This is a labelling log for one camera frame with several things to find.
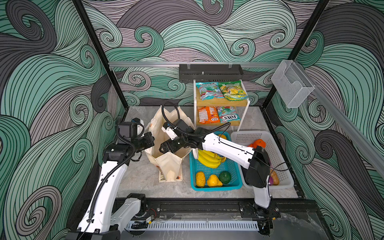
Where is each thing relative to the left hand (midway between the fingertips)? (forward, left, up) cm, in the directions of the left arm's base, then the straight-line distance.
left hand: (154, 136), depth 72 cm
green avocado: (-12, -38, -20) cm, 44 cm away
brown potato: (-12, -64, -18) cm, 68 cm away
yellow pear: (-15, -31, -19) cm, 39 cm away
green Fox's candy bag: (+21, -42, -6) cm, 47 cm away
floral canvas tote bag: (-10, -8, -11) cm, 17 cm away
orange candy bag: (+22, -30, -7) cm, 37 cm away
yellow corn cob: (-14, -24, -20) cm, 34 cm away
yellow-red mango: (+11, -38, -14) cm, 42 cm away
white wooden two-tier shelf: (+15, -45, +7) cm, 48 cm away
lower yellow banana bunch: (-2, -30, -21) cm, 37 cm away
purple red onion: (-15, -61, -17) cm, 64 cm away
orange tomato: (+9, -62, -18) cm, 65 cm away
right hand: (-1, -5, -6) cm, 9 cm away
